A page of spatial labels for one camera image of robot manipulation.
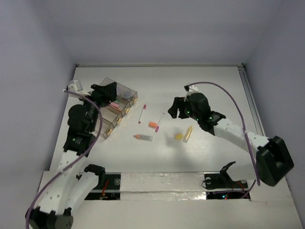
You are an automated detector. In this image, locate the aluminium rail right edge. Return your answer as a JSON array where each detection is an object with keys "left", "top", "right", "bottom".
[{"left": 238, "top": 63, "right": 277, "bottom": 167}]

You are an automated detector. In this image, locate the purple glitter jar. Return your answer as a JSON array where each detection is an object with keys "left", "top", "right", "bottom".
[{"left": 122, "top": 91, "right": 132, "bottom": 101}]

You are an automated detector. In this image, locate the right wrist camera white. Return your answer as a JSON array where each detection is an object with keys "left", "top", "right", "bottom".
[{"left": 184, "top": 85, "right": 198, "bottom": 100}]

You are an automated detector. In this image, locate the clear drawer organizer top compartment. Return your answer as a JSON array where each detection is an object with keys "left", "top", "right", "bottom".
[{"left": 100, "top": 78, "right": 138, "bottom": 106}]

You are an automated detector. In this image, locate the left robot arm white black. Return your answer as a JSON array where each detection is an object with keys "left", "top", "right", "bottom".
[{"left": 25, "top": 80, "right": 117, "bottom": 229}]

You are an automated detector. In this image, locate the yellow highlighter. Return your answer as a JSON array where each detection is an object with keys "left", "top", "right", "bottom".
[{"left": 183, "top": 125, "right": 193, "bottom": 143}]

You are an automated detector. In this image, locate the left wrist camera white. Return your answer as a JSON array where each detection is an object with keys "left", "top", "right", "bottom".
[{"left": 64, "top": 80, "right": 87, "bottom": 94}]

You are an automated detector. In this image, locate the clear highlighter orange tip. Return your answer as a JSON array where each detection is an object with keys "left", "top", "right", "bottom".
[{"left": 133, "top": 135, "right": 153, "bottom": 142}]

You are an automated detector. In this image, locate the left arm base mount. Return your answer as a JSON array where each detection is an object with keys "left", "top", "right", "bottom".
[{"left": 85, "top": 173, "right": 121, "bottom": 200}]

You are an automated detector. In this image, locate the white pen magenta cap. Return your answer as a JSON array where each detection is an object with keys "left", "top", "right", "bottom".
[{"left": 155, "top": 113, "right": 164, "bottom": 133}]

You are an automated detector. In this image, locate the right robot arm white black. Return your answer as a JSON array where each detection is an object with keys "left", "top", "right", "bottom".
[{"left": 168, "top": 93, "right": 295, "bottom": 187}]

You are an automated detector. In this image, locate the white pen red cap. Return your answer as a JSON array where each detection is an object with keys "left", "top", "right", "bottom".
[{"left": 138, "top": 104, "right": 147, "bottom": 124}]

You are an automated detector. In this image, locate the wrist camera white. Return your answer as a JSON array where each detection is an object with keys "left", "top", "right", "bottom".
[
  {"left": 64, "top": 80, "right": 87, "bottom": 94},
  {"left": 184, "top": 85, "right": 198, "bottom": 100}
]

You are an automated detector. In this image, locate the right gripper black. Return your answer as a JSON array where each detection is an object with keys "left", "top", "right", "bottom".
[{"left": 168, "top": 96, "right": 201, "bottom": 122}]

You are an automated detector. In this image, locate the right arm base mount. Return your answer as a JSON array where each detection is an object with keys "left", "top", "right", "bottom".
[{"left": 201, "top": 161, "right": 250, "bottom": 200}]

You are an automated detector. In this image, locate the orange eraser cap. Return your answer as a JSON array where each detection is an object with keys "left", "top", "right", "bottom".
[{"left": 148, "top": 122, "right": 157, "bottom": 128}]

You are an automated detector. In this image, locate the yellow cap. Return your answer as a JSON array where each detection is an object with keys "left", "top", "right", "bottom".
[{"left": 174, "top": 133, "right": 183, "bottom": 140}]

